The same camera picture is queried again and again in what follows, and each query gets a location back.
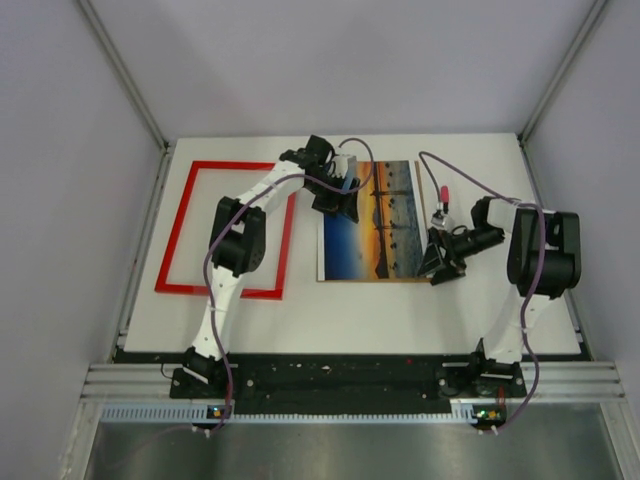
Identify sunset photo print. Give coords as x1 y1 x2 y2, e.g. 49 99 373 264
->
323 160 430 281

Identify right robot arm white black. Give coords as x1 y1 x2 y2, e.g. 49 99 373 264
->
417 196 582 396

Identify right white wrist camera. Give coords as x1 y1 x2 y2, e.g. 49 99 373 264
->
430 209 453 231

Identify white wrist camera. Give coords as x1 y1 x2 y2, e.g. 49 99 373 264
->
329 154 357 189
430 209 453 231

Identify right corner aluminium post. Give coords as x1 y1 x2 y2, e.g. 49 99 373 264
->
517 0 614 144

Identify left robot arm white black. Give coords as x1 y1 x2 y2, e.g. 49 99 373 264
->
183 135 368 397

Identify left corner aluminium post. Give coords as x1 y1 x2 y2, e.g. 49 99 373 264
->
74 0 171 151

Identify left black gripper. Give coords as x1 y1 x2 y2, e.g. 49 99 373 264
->
305 173 359 224

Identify grey slotted cable duct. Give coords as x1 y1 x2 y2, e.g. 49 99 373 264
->
100 402 506 427

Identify red picture frame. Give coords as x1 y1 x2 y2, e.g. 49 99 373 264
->
154 160 296 300

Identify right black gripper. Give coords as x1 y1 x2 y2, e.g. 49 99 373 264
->
417 227 505 285

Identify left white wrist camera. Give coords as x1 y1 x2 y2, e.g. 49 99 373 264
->
329 154 357 189

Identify corner aluminium post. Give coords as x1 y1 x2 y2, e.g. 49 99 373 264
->
74 0 171 151
517 0 614 144

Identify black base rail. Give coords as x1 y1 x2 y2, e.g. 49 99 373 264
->
112 351 526 414

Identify brown fibreboard backing board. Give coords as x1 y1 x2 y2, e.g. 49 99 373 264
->
316 159 436 284

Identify red handled screwdriver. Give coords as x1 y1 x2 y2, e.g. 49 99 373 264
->
439 185 450 213

